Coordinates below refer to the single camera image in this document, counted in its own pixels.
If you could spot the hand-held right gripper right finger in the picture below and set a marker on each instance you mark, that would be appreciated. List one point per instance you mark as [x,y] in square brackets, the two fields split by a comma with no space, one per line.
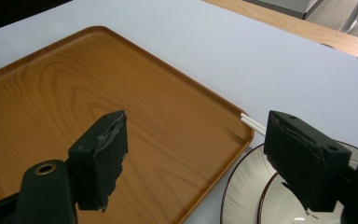
[304,161]

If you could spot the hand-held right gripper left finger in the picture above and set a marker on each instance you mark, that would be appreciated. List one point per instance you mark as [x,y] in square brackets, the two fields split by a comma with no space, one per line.
[99,161]

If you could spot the brown wooden tray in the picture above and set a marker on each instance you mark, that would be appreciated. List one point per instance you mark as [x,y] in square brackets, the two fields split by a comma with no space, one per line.
[167,124]

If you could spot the white desk frame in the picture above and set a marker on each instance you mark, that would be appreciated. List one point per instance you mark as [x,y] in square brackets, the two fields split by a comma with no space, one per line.
[352,15]

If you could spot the white plate with dark rim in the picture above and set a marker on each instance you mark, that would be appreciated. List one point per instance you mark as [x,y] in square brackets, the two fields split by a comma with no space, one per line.
[248,186]

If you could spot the white chopstick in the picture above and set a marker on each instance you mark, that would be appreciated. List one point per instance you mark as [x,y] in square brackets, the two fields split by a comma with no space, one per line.
[253,121]
[252,127]

